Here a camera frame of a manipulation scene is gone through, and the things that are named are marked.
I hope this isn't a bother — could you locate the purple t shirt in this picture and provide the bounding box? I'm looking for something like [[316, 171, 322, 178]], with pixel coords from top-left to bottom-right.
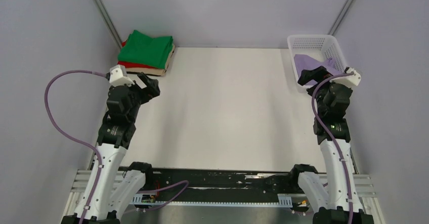
[[293, 54, 342, 78]]

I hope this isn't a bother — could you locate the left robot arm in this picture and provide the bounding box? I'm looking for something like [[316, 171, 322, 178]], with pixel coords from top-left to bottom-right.
[[61, 69, 160, 223]]

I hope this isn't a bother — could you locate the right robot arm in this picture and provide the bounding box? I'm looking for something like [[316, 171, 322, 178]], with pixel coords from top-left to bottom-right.
[[289, 66, 374, 223]]

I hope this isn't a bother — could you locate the white plastic basket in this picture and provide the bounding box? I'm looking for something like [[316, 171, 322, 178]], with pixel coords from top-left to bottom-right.
[[287, 34, 348, 93]]

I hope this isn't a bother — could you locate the green folded t shirt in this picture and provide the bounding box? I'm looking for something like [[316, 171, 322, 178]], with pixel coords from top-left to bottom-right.
[[117, 30, 174, 69]]

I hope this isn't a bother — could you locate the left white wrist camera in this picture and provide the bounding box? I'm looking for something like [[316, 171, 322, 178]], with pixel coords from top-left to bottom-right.
[[106, 65, 136, 87]]

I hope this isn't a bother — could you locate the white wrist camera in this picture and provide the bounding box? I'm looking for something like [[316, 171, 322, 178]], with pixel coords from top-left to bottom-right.
[[106, 65, 136, 87], [342, 67, 362, 88]]

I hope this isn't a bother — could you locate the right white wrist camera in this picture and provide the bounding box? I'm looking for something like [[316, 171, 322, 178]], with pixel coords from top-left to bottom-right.
[[342, 67, 362, 88]]

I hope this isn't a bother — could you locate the aluminium frame rail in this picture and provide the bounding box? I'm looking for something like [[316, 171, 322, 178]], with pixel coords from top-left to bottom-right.
[[62, 169, 386, 224]]

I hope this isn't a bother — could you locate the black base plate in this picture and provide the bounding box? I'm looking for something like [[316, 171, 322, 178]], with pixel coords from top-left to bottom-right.
[[120, 167, 303, 204]]

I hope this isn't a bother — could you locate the right corner metal post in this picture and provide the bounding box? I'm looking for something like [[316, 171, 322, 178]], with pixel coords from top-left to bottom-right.
[[328, 0, 355, 36]]

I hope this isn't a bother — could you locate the corner metal post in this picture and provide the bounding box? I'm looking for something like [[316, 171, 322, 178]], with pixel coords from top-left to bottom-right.
[[93, 0, 122, 49], [328, 0, 355, 36]]

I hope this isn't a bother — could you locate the white cable duct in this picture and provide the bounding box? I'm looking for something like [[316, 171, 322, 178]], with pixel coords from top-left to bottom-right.
[[130, 194, 293, 208]]

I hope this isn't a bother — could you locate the left corner metal post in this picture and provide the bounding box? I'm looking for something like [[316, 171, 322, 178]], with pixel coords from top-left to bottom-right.
[[93, 0, 122, 49]]

